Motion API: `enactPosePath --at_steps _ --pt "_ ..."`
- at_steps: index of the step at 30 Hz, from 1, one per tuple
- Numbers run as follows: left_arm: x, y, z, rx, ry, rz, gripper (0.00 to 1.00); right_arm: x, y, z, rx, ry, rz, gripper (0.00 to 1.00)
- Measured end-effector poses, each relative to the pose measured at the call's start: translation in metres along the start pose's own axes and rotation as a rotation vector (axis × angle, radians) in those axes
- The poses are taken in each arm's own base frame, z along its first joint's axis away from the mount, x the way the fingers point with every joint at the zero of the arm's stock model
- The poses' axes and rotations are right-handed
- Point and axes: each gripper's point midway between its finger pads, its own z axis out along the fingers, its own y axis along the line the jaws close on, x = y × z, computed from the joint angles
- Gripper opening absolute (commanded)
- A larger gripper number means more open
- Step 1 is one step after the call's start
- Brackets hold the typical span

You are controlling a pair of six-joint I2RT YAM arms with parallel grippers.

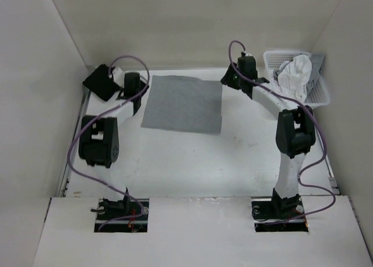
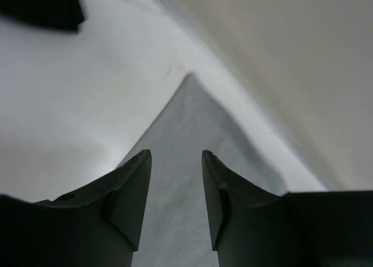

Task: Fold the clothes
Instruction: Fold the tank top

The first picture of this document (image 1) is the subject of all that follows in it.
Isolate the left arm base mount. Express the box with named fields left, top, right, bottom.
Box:
left=90, top=197, right=150, bottom=233

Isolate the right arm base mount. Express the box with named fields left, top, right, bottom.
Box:
left=251, top=198, right=308, bottom=233

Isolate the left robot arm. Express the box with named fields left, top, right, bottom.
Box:
left=77, top=72, right=150, bottom=168

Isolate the white plastic laundry basket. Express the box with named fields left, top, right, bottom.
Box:
left=263, top=50, right=330, bottom=108

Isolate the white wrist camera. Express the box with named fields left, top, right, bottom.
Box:
left=241, top=51, right=254, bottom=58
left=110, top=67, right=125, bottom=87

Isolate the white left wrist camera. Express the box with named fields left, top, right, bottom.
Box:
left=110, top=67, right=125, bottom=87

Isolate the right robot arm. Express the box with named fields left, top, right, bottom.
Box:
left=221, top=55, right=315, bottom=221

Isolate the grey tank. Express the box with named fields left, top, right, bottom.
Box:
left=273, top=54, right=325, bottom=95
left=141, top=75, right=222, bottom=135

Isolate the white crumpled tank top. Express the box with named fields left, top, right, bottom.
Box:
left=275, top=54, right=312, bottom=103

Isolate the black folded tank top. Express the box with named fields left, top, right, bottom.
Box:
left=82, top=64, right=121, bottom=101

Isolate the grey tank top in basket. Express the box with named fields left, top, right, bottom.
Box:
left=273, top=54, right=325, bottom=95

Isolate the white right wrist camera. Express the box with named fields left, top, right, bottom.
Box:
left=241, top=51, right=254, bottom=58

